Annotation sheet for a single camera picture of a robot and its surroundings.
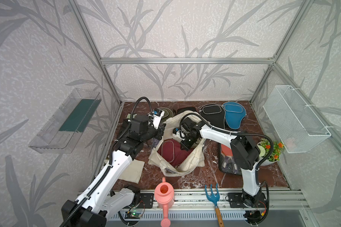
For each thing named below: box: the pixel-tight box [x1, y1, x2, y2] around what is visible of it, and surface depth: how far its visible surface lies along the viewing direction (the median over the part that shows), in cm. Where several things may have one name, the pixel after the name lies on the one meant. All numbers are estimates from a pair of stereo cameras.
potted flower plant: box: [256, 137, 285, 166], surface depth 78 cm
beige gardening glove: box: [118, 158, 145, 184], surface depth 84 cm
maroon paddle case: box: [157, 139, 195, 167], surface depth 89 cm
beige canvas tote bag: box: [148, 110, 206, 177], surface depth 69 cm
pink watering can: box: [154, 176, 175, 227], surface depth 67 cm
